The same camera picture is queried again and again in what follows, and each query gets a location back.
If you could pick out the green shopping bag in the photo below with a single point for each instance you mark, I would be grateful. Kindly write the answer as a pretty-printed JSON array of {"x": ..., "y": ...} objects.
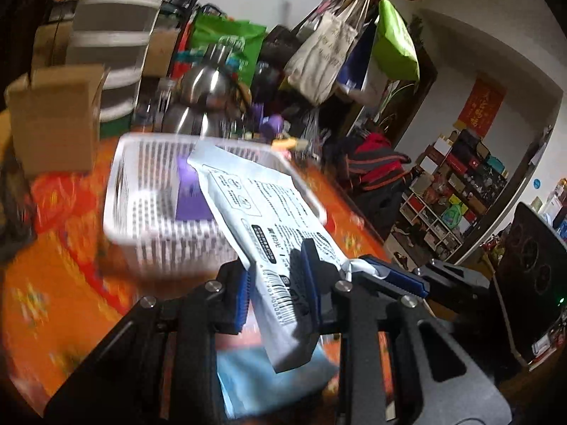
[{"x": 243, "y": 37}]

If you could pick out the red black jacket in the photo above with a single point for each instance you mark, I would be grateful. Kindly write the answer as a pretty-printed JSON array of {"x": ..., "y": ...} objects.
[{"x": 377, "y": 177}]

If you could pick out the stainless steel kettle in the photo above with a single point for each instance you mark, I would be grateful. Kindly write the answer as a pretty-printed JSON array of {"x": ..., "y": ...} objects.
[{"x": 211, "y": 102}]

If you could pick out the purple tissue pack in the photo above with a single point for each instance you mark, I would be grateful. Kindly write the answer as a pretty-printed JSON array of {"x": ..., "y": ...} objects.
[{"x": 188, "y": 199}]

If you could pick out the white perforated plastic basket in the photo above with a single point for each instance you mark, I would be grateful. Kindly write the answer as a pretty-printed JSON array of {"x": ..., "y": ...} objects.
[{"x": 139, "y": 211}]

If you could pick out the white blue bag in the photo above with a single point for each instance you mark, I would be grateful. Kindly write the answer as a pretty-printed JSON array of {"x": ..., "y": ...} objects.
[{"x": 360, "y": 79}]

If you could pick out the shelf with goods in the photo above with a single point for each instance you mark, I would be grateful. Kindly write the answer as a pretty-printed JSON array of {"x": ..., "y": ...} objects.
[{"x": 458, "y": 181}]

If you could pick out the lime green bag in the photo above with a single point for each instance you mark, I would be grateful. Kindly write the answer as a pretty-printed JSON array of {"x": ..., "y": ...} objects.
[{"x": 393, "y": 50}]

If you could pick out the light blue package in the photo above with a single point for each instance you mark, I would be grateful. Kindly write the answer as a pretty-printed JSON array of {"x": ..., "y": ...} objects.
[{"x": 251, "y": 387}]

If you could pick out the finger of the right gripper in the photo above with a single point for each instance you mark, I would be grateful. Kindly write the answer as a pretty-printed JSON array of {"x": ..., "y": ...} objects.
[{"x": 382, "y": 272}]

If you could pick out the grey white drawer tower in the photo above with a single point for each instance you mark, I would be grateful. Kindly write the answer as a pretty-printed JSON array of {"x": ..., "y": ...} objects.
[{"x": 116, "y": 34}]

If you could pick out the red wall banner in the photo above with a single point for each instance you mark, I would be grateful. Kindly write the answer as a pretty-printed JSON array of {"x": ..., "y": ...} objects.
[{"x": 481, "y": 107}]

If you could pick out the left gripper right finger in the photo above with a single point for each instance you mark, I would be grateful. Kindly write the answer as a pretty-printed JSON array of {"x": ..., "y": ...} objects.
[{"x": 320, "y": 296}]

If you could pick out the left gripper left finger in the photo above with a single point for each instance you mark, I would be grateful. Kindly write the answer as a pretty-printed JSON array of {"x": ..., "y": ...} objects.
[{"x": 230, "y": 310}]

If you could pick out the white printed package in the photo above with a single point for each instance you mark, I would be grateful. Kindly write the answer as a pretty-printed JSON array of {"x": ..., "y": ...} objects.
[{"x": 266, "y": 212}]

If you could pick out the beige canvas tote bag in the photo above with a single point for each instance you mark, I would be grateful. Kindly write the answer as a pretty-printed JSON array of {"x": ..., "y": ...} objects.
[{"x": 313, "y": 69}]

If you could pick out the cardboard box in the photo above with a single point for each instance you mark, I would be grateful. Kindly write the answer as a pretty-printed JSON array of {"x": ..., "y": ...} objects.
[{"x": 55, "y": 118}]

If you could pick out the floral orange tablecloth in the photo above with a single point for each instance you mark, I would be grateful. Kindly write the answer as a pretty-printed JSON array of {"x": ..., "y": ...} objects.
[{"x": 63, "y": 293}]

